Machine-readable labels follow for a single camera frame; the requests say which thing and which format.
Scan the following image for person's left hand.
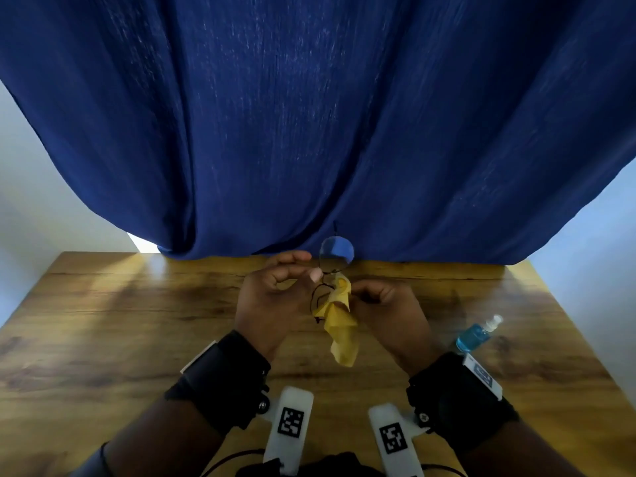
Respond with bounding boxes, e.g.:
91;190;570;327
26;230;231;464
233;250;324;363

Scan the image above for person's right hand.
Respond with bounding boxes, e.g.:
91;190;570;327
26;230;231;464
347;278;446;378

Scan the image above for yellow cleaning cloth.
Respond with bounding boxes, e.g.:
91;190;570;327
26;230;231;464
311;272;360;368

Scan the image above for blue spray bottle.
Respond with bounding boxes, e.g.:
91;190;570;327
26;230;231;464
454;314;504;354

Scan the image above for round black-framed eyeglasses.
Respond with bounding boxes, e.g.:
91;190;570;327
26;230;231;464
310;223;356;323

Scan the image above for person's left forearm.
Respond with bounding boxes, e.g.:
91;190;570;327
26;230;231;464
101;397;225;477

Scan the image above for person's right forearm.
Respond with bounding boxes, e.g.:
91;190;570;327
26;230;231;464
456;421;587;477

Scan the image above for white left wristband marker tag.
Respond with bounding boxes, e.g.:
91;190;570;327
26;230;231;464
180;341;218;376

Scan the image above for white wristband marker tag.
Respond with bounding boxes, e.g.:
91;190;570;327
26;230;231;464
180;341;218;376
462;353;504;402

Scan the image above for black left wristband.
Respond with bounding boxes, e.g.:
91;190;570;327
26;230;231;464
164;330;272;437

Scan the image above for black wristband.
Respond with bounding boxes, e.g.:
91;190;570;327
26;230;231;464
164;330;272;437
406;351;520;455

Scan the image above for white right wristband marker tag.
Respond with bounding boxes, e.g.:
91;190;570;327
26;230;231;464
462;353;504;402

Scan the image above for black right wristband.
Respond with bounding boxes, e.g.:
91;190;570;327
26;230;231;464
406;351;520;455

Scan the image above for black garment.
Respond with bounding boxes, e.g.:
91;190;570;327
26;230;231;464
236;451;386;477

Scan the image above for blue curtain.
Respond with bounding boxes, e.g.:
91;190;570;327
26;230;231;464
0;0;636;266

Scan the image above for grey left sleeve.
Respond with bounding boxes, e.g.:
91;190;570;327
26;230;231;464
69;441;113;477

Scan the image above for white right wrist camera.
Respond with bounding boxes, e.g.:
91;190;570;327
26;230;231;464
367;403;431;477

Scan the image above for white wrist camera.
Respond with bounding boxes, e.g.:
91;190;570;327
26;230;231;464
262;386;315;476
367;403;431;477

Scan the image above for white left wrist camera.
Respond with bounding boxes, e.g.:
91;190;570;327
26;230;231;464
262;386;315;476

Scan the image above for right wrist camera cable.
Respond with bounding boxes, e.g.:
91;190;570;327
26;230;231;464
419;464;468;477

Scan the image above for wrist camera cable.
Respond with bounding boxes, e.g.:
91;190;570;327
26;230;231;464
201;448;267;477
419;464;468;477

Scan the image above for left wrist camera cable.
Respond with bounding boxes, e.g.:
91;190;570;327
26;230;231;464
201;448;267;477

